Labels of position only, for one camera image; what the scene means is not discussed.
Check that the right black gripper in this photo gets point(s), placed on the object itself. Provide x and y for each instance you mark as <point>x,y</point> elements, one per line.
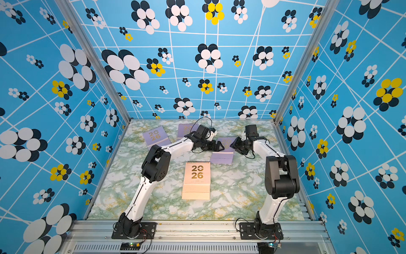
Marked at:
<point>235,145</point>

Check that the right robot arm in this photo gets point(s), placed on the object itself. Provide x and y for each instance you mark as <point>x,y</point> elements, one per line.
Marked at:
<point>281,182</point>

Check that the right circuit board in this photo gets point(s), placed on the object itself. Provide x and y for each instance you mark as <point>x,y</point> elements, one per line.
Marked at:
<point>268,248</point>

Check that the right aluminium corner post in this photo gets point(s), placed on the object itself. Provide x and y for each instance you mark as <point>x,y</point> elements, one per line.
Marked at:
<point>317,34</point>

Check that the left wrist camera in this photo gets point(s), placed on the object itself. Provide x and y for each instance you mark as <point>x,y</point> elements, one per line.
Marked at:
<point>211,134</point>

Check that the pink calendar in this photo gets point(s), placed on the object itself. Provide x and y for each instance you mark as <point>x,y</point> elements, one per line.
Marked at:
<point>197,180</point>

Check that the purple calendar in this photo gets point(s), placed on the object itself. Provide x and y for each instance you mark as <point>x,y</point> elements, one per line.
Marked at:
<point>186,128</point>
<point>156,136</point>
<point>225,156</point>

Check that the aluminium front rail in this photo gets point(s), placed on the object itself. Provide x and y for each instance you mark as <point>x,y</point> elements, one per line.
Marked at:
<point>197,237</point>

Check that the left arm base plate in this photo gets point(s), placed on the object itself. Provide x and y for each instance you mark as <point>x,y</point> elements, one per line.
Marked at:
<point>134,230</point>

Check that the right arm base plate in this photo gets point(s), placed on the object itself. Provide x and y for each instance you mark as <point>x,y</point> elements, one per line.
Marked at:
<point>252,231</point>

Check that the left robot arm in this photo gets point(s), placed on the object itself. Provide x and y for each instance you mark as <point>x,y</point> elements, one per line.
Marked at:
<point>154,169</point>

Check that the left circuit board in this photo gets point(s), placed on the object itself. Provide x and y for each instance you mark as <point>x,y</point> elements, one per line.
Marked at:
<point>130,247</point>

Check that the aluminium corner post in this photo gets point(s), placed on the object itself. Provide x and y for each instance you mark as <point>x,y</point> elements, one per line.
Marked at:
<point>317,34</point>
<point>83,39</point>

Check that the left aluminium corner post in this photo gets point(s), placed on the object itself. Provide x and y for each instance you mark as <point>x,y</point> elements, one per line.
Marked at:
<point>83,39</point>

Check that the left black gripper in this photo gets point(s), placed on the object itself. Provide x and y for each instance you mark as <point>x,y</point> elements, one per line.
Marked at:
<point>218,146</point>

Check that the circuit board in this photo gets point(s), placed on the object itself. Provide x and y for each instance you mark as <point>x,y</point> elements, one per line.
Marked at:
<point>268,248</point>
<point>130,247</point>

